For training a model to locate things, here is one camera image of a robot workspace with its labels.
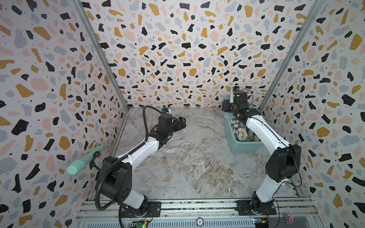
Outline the world map print glasses case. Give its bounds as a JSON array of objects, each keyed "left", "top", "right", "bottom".
[{"left": 235, "top": 127, "right": 250, "bottom": 142}]

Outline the teal plastic storage box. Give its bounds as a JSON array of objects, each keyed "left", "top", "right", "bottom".
[{"left": 223, "top": 112, "right": 263, "bottom": 154}]

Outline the light blue fabric glasses case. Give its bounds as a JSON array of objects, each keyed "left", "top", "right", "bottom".
[{"left": 223, "top": 95, "right": 231, "bottom": 102}]

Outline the newspaper flag glasses case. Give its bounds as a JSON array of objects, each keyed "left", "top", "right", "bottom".
[{"left": 231, "top": 118, "right": 240, "bottom": 132}]

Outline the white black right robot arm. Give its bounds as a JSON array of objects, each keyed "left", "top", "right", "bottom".
[{"left": 222, "top": 86, "right": 301, "bottom": 214}]

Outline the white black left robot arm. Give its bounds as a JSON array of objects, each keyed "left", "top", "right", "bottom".
[{"left": 95, "top": 112, "right": 186, "bottom": 216}]

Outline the mint green handheld microphone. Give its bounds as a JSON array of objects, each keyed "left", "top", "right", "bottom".
[{"left": 67, "top": 144, "right": 106, "bottom": 175}]

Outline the pink toy car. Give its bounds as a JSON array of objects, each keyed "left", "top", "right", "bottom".
[{"left": 283, "top": 212, "right": 294, "bottom": 225}]

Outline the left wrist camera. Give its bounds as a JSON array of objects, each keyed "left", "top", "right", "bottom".
[{"left": 161, "top": 107, "right": 172, "bottom": 114}]

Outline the black corrugated cable conduit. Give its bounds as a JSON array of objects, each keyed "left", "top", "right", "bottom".
[{"left": 94, "top": 104, "right": 163, "bottom": 211}]

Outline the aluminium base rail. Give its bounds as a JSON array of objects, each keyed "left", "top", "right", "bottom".
[{"left": 75, "top": 198, "right": 324, "bottom": 228}]

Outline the aluminium wall frame strip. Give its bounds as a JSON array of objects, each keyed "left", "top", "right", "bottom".
[{"left": 69, "top": 0, "right": 127, "bottom": 108}]

